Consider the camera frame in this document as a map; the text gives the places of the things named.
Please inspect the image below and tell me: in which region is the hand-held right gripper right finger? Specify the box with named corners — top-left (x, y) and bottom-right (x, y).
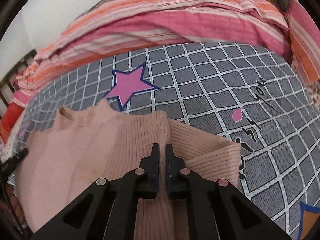
top-left (165, 143), bottom-right (293, 240)

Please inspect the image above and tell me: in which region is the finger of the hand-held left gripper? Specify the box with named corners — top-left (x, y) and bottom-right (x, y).
top-left (7, 148), bottom-right (29, 167)

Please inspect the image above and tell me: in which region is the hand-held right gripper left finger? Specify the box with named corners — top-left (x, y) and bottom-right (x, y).
top-left (30, 143), bottom-right (160, 240)

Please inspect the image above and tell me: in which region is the pink ribbed sweater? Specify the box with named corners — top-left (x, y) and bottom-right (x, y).
top-left (14, 98), bottom-right (242, 240)

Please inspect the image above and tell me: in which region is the red pillow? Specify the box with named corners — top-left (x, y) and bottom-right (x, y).
top-left (0, 104), bottom-right (27, 143)

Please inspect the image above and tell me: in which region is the grey checked star quilt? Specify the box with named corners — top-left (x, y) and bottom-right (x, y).
top-left (19, 42), bottom-right (320, 240)

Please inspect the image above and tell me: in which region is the pink orange striped quilt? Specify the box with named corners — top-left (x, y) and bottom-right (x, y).
top-left (0, 0), bottom-right (320, 110)

